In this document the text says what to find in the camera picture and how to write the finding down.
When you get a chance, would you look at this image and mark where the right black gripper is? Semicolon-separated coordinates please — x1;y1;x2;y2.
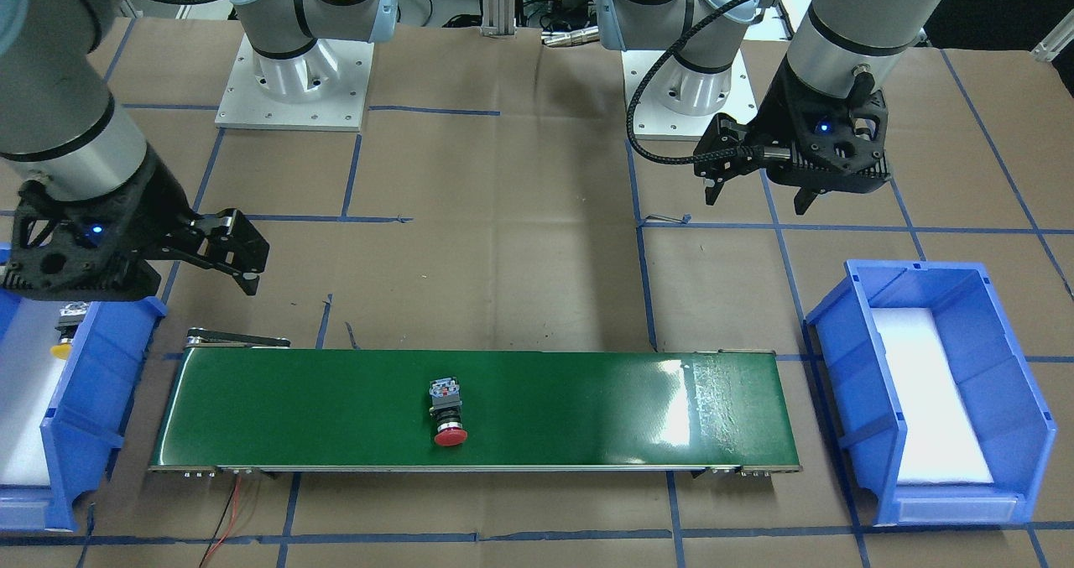
3;150;269;301

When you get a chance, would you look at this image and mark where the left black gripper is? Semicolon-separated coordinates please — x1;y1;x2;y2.
694;62;890;216

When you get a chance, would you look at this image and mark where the yellow push button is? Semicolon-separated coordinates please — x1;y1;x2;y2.
50;301;91;361

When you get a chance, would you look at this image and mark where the red push button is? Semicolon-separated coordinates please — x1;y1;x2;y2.
429;377;468;448

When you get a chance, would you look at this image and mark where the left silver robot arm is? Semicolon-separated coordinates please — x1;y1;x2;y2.
596;0;942;215

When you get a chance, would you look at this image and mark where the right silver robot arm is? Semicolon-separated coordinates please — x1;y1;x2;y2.
1;0;398;301

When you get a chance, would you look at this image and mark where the green conveyor belt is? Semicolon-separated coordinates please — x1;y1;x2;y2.
150;345;801;475

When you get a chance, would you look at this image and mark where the blue plastic bin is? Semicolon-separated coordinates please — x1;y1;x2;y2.
806;259;1057;526
1;290;166;531

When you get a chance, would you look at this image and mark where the black braided cable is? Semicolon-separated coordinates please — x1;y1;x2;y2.
625;0;823;166

